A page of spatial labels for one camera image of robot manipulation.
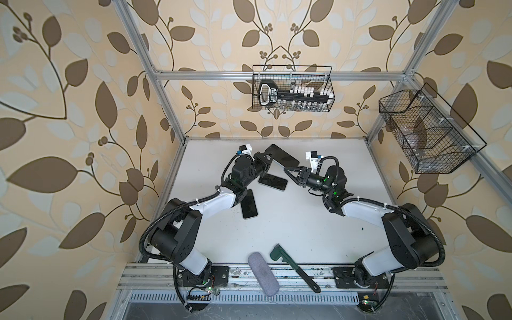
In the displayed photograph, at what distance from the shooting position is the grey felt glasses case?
0.71 m

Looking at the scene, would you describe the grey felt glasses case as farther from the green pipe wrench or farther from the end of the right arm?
the end of the right arm

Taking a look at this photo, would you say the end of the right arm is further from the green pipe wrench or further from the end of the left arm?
the green pipe wrench

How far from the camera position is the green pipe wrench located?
736 mm

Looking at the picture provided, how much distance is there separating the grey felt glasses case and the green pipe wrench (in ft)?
0.18

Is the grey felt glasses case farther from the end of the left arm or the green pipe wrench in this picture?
the end of the left arm

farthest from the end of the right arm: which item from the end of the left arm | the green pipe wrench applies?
the green pipe wrench

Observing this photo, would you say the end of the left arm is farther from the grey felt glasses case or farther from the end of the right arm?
the grey felt glasses case

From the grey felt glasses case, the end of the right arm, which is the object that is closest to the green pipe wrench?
the grey felt glasses case
